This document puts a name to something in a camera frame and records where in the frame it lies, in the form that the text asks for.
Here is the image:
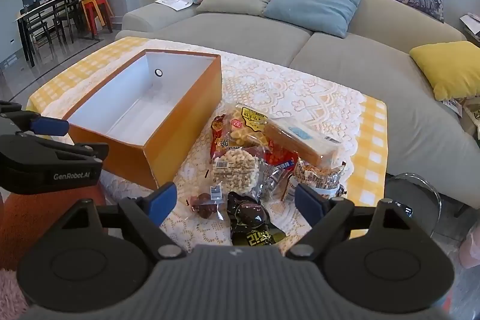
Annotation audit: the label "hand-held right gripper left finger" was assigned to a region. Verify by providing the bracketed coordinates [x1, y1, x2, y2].
[60, 182, 187, 261]

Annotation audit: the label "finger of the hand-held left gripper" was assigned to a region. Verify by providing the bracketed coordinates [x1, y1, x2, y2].
[0, 101, 70, 137]
[0, 134, 110, 162]

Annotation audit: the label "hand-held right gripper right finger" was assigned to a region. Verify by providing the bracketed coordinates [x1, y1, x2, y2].
[286, 184, 421, 261]

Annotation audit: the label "clear noodle snack packet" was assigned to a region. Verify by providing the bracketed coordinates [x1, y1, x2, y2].
[283, 159, 347, 202]

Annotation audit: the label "clear dried dates packet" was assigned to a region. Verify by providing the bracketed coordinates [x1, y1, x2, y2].
[187, 185, 226, 219]

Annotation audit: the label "sliced bread packet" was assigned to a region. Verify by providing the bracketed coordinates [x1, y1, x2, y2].
[262, 115, 346, 169]

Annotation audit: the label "black braised egg packet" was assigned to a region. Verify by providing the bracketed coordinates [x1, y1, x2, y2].
[227, 191, 287, 248]

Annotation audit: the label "orange cardboard box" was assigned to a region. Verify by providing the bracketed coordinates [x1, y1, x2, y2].
[62, 49, 223, 190]

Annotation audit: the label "puffed rice cake packet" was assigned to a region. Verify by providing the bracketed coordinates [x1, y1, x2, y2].
[212, 148, 263, 199]

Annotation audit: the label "red snack packet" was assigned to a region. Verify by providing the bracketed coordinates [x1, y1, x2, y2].
[210, 115, 241, 160]

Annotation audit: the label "yellow label popcorn packet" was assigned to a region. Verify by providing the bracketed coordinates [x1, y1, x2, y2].
[225, 103, 272, 149]

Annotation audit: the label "orange rug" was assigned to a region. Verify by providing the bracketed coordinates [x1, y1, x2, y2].
[0, 174, 107, 270]

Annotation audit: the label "dark dining table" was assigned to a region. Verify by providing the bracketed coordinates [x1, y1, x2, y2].
[13, 0, 88, 67]

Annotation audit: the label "pink fluffy cloth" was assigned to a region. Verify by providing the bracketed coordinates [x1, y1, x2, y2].
[0, 268, 30, 318]

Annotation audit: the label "orange red stool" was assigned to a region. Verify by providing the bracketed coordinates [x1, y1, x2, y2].
[91, 0, 114, 33]

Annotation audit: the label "pink object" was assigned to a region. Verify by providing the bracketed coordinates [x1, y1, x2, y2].
[459, 234, 480, 269]

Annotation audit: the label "white paper sheets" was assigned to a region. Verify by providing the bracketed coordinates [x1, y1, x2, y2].
[155, 0, 196, 11]

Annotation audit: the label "stack of magazines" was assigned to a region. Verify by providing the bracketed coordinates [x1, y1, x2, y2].
[442, 97, 480, 141]

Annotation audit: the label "grey sofa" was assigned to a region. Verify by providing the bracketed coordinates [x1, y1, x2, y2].
[114, 0, 480, 208]

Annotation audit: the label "yellow cushion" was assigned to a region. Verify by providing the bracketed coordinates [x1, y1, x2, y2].
[409, 40, 480, 101]

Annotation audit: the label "blue cushion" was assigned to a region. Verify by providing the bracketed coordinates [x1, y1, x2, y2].
[262, 0, 365, 39]

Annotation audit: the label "paper pile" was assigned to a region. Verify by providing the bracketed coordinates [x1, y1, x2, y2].
[459, 13, 480, 43]

